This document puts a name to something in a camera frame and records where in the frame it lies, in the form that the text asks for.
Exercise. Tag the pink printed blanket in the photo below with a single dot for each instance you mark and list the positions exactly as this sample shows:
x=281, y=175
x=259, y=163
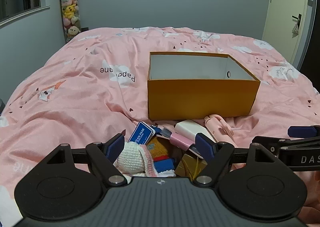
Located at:
x=75, y=104

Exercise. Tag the pink case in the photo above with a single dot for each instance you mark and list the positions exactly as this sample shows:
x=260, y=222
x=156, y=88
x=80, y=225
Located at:
x=180, y=140

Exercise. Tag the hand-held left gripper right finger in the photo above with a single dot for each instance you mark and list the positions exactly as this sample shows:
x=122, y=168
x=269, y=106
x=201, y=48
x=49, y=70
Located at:
x=203, y=145

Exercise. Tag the blue hang tag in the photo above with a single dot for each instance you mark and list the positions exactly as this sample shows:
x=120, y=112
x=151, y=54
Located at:
x=140, y=133

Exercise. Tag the clear tube of plush toys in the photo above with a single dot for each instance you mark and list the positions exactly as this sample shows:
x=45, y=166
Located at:
x=71, y=23

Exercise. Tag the pink handheld fan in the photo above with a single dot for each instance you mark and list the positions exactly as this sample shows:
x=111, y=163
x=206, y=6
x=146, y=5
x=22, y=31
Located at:
x=222, y=131

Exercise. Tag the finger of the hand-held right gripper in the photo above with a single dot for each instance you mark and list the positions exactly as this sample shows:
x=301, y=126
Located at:
x=265, y=141
x=301, y=131

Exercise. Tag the orange cardboard box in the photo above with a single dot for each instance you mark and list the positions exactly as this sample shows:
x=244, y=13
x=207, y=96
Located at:
x=200, y=96

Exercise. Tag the small hanging bag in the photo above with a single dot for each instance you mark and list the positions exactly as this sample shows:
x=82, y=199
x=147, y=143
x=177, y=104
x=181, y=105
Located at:
x=295, y=29

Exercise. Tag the brown plush bear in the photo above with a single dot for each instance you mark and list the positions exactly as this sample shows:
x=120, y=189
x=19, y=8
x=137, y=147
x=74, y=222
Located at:
x=157, y=149

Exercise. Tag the yellow plush toy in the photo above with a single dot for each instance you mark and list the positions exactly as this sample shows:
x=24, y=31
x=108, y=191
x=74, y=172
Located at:
x=69, y=11

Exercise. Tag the white power bank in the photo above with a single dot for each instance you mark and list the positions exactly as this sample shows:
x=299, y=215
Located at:
x=190, y=126

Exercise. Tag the gold gift box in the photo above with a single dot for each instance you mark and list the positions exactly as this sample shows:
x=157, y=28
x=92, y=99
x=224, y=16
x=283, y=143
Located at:
x=187, y=167

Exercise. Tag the cream door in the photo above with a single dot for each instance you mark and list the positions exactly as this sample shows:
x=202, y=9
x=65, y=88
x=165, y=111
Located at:
x=282, y=16

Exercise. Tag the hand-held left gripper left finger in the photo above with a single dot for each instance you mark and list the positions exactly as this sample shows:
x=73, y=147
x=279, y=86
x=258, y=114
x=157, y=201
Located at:
x=116, y=147

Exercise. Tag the white crochet toy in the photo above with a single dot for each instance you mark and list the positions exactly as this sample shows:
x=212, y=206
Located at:
x=132, y=159

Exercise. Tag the cream dog plush toy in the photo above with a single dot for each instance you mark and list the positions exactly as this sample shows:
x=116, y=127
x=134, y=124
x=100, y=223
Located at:
x=73, y=31

